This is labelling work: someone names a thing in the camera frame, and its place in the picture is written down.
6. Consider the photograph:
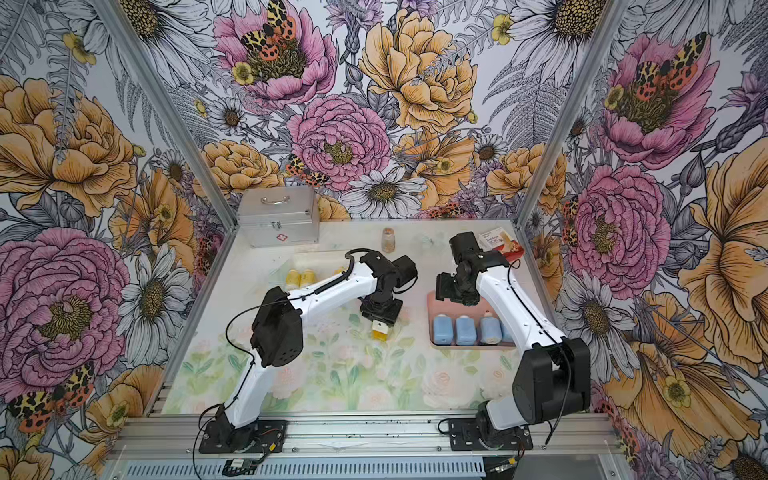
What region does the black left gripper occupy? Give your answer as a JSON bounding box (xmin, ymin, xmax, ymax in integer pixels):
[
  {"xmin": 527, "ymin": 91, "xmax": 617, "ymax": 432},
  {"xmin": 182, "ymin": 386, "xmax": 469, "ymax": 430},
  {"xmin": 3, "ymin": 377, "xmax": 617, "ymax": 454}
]
[{"xmin": 358, "ymin": 289, "xmax": 402, "ymax": 328}]

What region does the yellow pencil sharpener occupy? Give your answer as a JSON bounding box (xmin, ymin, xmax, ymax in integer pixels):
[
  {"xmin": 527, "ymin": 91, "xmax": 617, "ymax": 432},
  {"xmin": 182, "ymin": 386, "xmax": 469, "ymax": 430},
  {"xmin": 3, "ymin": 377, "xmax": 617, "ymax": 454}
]
[
  {"xmin": 285, "ymin": 269, "xmax": 302, "ymax": 291},
  {"xmin": 372, "ymin": 321, "xmax": 390, "ymax": 341},
  {"xmin": 300, "ymin": 269, "xmax": 317, "ymax": 288}
]

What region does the blue pencil sharpener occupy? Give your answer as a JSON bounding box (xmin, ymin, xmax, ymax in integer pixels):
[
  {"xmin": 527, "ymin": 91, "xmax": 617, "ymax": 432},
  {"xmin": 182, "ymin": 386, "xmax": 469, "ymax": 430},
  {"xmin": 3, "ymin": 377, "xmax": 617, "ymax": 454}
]
[
  {"xmin": 432, "ymin": 314, "xmax": 454, "ymax": 346},
  {"xmin": 502, "ymin": 325, "xmax": 515, "ymax": 345},
  {"xmin": 480, "ymin": 311, "xmax": 503, "ymax": 345},
  {"xmin": 455, "ymin": 315, "xmax": 477, "ymax": 346}
]

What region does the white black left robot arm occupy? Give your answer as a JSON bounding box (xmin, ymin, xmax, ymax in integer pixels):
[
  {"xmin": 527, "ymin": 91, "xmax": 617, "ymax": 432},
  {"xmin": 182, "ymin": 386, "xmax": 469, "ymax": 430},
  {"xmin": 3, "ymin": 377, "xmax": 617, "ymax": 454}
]
[{"xmin": 199, "ymin": 248, "xmax": 418, "ymax": 454}]

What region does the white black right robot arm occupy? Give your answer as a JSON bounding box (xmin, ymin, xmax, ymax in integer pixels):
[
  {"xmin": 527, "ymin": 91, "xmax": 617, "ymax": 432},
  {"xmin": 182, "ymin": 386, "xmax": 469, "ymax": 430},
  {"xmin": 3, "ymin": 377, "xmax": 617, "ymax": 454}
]
[{"xmin": 435, "ymin": 232, "xmax": 591, "ymax": 450}]

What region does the red white small box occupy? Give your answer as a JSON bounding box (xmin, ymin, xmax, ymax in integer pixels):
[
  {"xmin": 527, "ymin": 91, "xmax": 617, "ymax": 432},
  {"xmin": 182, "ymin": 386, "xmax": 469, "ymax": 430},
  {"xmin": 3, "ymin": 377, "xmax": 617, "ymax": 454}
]
[{"xmin": 478, "ymin": 227, "xmax": 524, "ymax": 263}]

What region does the pink plastic tray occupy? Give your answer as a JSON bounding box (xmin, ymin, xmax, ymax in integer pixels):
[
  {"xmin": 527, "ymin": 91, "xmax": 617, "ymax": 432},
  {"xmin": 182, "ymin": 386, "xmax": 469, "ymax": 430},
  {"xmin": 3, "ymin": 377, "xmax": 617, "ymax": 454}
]
[{"xmin": 427, "ymin": 291, "xmax": 515, "ymax": 350}]

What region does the small glass bottle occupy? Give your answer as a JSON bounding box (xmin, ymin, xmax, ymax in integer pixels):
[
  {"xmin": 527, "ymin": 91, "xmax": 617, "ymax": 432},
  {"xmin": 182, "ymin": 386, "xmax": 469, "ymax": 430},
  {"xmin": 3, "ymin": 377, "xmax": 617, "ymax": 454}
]
[{"xmin": 381, "ymin": 227, "xmax": 396, "ymax": 253}]

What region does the white plastic tray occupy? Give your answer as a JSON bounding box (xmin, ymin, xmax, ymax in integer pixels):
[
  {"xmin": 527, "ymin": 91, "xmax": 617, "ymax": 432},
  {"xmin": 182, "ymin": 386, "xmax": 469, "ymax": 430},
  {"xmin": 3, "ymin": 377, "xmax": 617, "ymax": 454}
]
[{"xmin": 268, "ymin": 250, "xmax": 349, "ymax": 291}]

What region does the silver metal case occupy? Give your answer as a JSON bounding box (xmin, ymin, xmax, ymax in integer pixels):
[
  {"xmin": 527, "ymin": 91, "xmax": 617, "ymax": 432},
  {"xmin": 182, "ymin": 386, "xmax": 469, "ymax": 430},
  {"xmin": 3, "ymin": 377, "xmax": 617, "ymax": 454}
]
[{"xmin": 237, "ymin": 186, "xmax": 319, "ymax": 248}]

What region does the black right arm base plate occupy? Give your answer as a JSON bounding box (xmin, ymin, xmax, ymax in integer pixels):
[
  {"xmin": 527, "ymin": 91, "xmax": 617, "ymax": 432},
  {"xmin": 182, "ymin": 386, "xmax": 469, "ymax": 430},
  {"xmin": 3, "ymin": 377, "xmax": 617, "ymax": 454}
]
[{"xmin": 437, "ymin": 418, "xmax": 533, "ymax": 453}]

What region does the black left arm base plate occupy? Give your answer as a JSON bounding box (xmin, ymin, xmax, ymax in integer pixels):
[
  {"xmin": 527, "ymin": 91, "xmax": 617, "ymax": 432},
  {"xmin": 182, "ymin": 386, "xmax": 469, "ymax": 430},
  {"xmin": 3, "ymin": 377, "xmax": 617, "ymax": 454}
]
[{"xmin": 198, "ymin": 417, "xmax": 287, "ymax": 454}]

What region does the aluminium rail frame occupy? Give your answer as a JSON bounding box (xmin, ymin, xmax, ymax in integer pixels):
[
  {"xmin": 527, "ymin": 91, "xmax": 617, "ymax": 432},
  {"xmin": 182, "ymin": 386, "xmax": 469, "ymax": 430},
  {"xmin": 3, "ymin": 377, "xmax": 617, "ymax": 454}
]
[{"xmin": 102, "ymin": 410, "xmax": 633, "ymax": 479}]

